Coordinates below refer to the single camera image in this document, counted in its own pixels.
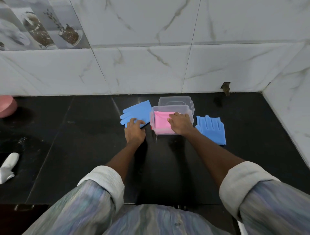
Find transparent box lid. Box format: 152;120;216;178
158;96;195;114

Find person's left hand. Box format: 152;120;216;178
124;118;147;147

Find person's right hand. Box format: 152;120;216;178
167;112;195;137

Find blue streaked shirt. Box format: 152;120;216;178
22;161;310;235

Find pink bowl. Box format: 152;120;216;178
0;95;18;118

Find blue rubber glove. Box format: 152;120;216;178
120;100;152;128
195;115;227;146

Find white squeezed tube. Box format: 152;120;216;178
0;152;20;185

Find person's right forearm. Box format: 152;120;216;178
185;127;245;188

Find person's left forearm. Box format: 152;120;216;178
106;141;146;184

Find transparent plastic box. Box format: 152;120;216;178
150;104;195;136

